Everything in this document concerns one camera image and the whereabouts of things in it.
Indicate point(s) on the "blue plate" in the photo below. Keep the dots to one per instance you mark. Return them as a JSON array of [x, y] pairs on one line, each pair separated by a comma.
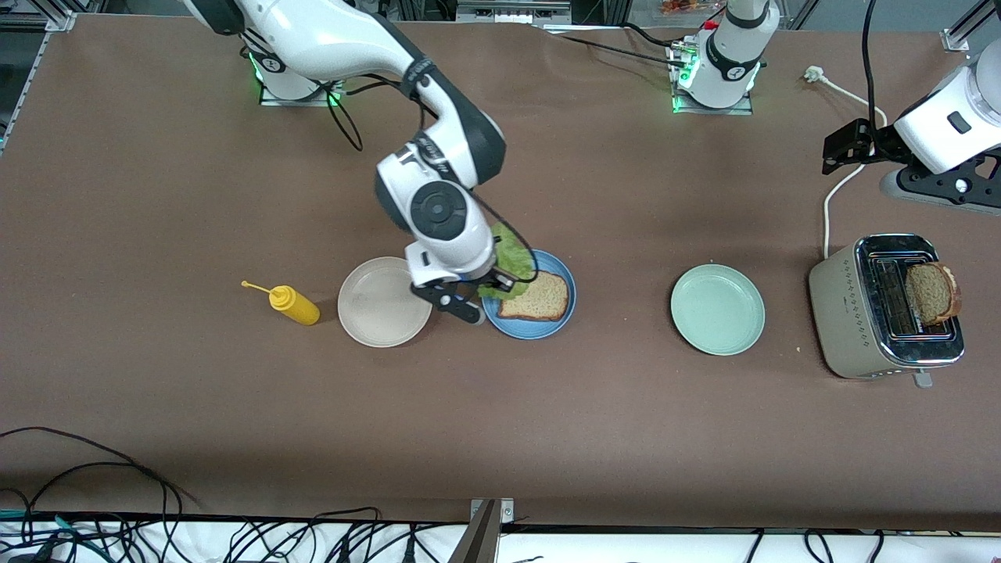
[[539, 331]]

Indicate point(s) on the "brown bread slice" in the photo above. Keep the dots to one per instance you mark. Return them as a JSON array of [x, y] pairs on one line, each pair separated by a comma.
[[543, 299], [931, 293]]

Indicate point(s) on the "beige plate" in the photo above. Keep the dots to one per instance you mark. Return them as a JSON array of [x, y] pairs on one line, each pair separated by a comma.
[[375, 305]]

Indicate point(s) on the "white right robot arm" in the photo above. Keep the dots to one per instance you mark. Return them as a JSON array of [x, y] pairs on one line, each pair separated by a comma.
[[328, 39]]

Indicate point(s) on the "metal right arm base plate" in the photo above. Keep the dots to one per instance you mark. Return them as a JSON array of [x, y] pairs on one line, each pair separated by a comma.
[[297, 103]]

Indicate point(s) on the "aluminium frame rail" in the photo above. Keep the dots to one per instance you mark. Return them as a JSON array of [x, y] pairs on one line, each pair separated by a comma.
[[952, 41], [59, 22]]

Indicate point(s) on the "mint green plate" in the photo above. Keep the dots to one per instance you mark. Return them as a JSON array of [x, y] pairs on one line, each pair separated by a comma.
[[718, 310]]

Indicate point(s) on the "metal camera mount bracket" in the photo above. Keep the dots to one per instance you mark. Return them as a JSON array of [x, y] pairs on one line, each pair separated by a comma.
[[481, 539]]

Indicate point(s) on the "yellow squeeze sauce bottle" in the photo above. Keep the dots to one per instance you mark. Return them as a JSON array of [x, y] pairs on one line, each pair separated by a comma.
[[295, 306]]

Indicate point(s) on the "green lettuce leaf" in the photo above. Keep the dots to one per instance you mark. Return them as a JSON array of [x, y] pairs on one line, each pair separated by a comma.
[[518, 249]]

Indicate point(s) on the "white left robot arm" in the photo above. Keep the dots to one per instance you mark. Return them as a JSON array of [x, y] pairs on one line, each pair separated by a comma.
[[954, 117]]

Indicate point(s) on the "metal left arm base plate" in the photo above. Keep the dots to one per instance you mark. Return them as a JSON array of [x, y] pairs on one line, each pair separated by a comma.
[[743, 110]]

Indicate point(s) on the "colourful snack bag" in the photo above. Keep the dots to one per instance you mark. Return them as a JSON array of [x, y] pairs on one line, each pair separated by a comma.
[[680, 8]]

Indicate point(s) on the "beige chrome two-slot toaster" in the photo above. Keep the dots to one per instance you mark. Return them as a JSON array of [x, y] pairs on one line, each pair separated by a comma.
[[841, 313]]

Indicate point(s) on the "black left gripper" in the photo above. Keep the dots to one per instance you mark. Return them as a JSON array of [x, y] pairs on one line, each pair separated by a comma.
[[874, 141]]

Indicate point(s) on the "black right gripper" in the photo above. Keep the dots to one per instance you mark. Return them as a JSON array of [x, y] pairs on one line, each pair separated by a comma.
[[490, 277]]

